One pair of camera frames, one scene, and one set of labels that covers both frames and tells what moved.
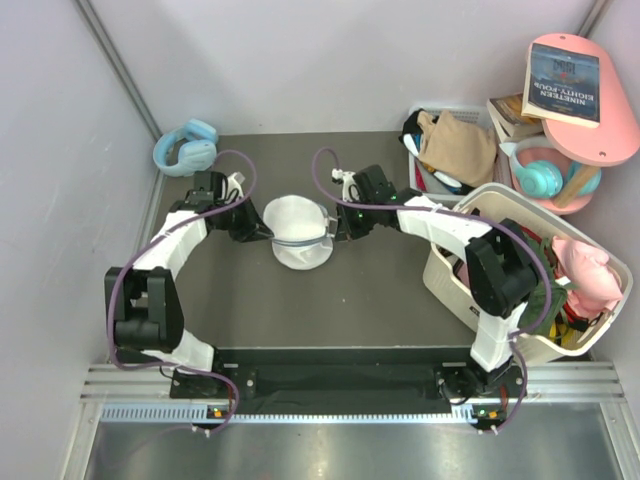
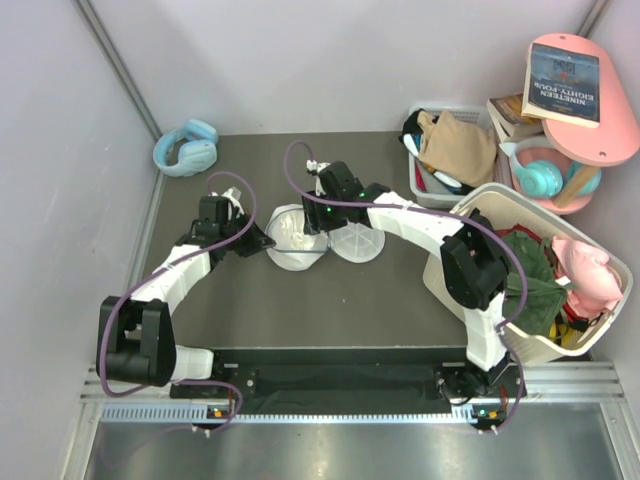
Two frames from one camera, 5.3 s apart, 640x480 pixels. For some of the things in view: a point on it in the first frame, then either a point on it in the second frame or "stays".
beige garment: [464, 152] stays
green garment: [536, 306] stays
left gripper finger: [262, 232] to [264, 242]
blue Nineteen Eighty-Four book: [561, 85] stays
